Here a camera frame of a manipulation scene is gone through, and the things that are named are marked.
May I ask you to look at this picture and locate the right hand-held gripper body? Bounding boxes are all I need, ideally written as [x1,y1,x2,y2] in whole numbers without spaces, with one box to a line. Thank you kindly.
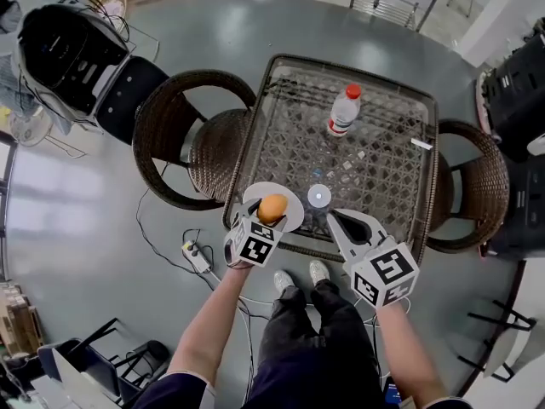
[342,235,420,311]

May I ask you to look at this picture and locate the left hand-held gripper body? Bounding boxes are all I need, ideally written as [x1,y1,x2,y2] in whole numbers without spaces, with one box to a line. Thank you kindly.
[223,213,285,269]

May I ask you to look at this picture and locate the orange fruit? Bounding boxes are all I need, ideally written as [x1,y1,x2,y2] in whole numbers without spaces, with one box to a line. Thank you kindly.
[257,193,290,225]

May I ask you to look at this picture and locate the white round plate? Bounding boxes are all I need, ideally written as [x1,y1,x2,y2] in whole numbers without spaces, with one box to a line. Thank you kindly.
[242,181,306,234]

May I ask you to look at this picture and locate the person's right forearm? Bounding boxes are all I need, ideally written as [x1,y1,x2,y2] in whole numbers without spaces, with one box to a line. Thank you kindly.
[374,300,449,407]

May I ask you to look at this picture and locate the person's left forearm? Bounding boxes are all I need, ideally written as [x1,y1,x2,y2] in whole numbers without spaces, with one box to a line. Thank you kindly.
[167,264,253,386]

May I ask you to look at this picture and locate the person's right white shoe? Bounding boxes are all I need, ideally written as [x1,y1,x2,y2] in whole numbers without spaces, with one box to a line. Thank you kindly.
[308,260,331,285]

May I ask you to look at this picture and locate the person's white shoe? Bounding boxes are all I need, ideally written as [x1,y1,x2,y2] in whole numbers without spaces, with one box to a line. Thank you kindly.
[273,269,295,291]
[308,260,331,285]

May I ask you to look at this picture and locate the person's left white shoe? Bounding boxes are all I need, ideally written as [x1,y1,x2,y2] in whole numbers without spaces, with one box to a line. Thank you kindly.
[273,269,295,291]

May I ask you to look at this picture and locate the white power strip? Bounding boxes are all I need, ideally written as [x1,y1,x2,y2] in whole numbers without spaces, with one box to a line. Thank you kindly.
[181,239,213,274]

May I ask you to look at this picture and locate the glass-top wicker table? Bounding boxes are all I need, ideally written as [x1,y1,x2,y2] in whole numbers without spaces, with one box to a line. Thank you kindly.
[221,53,440,268]

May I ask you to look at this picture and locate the dark wicker armchair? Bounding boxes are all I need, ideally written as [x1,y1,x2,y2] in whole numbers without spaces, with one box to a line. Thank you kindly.
[132,69,257,211]
[424,119,511,255]

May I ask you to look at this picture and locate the person's dark trousers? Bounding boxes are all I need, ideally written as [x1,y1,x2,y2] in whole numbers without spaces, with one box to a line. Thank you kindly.
[255,278,382,374]

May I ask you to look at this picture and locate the black phone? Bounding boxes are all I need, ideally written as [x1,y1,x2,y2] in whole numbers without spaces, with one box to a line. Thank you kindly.
[382,375,404,403]

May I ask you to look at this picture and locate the clear water bottle red cap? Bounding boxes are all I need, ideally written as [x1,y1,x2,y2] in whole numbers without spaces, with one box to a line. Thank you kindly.
[326,83,363,138]

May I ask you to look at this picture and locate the person's dark shirt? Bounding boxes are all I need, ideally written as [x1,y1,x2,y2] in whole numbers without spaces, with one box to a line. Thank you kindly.
[135,355,387,409]

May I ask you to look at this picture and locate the black machine with red trim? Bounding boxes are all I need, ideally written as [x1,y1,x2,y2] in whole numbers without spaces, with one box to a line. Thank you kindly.
[474,32,545,164]
[479,155,545,260]

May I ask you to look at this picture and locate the black rounded case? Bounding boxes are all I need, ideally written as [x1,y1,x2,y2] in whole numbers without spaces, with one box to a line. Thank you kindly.
[95,55,171,147]

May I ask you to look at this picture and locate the black desk chair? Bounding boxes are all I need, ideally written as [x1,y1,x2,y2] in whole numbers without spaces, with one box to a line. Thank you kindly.
[67,316,172,402]

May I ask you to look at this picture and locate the white desk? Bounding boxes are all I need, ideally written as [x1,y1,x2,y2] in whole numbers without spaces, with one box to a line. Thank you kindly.
[37,346,123,409]

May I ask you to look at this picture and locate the floral pattern chair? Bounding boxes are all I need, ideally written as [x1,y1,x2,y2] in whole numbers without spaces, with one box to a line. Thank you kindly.
[8,104,87,160]

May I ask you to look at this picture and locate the white floor cable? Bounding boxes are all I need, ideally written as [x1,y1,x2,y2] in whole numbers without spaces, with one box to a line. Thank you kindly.
[207,266,278,314]

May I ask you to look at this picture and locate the black floor cable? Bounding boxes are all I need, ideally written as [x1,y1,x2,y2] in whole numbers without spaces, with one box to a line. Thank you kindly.
[135,162,229,291]

